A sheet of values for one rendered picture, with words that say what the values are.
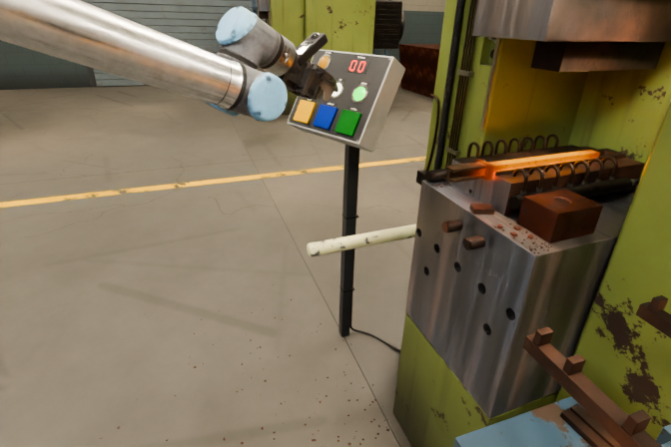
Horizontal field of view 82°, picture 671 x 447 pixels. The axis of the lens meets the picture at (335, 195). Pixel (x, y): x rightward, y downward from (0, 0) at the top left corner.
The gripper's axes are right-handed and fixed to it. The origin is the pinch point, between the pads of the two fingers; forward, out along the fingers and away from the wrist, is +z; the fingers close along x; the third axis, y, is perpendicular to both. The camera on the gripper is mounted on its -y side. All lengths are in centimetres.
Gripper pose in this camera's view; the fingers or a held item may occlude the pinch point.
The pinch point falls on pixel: (335, 87)
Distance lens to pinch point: 114.3
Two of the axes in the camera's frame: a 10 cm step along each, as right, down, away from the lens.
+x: 7.2, 3.1, -6.3
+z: 5.9, 2.1, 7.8
